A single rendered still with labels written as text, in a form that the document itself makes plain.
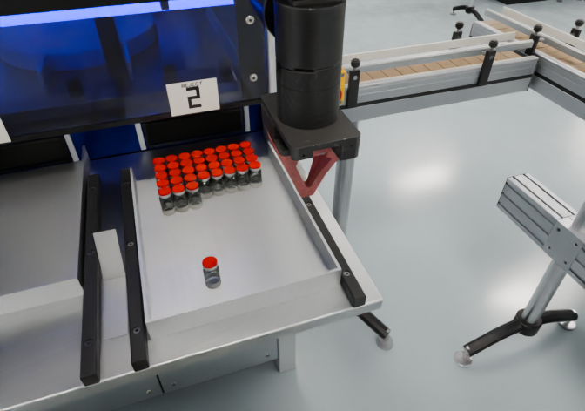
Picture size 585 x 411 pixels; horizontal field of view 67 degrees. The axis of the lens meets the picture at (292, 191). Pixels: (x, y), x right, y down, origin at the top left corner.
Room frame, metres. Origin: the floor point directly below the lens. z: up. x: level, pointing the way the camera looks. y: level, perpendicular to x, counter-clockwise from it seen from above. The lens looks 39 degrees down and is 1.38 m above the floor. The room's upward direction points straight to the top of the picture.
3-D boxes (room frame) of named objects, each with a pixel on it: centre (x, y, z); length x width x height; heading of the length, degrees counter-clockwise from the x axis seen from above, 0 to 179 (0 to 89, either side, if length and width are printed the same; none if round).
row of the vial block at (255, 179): (0.60, 0.14, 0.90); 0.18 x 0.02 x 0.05; 109
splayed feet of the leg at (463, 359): (0.86, -0.78, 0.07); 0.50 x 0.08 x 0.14; 109
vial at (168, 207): (0.55, 0.21, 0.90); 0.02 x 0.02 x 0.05
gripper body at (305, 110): (0.36, -0.01, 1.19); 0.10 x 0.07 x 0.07; 19
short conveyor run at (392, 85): (1.03, -0.28, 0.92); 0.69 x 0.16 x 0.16; 109
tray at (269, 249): (0.51, 0.11, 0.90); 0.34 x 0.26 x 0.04; 19
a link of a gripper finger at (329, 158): (0.38, -0.01, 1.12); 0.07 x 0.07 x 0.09; 19
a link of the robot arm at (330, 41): (0.37, -0.01, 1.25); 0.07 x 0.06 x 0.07; 17
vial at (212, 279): (0.40, 0.11, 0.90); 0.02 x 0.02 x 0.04
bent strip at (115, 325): (0.38, 0.25, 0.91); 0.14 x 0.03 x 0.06; 18
